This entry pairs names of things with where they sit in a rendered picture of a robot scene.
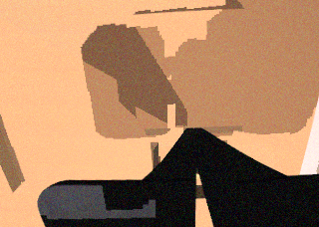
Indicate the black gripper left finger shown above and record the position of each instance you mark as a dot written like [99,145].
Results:
[165,197]

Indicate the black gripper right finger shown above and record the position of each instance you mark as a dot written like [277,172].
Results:
[242,192]

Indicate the tan square puzzle board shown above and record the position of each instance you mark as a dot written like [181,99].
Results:
[103,89]

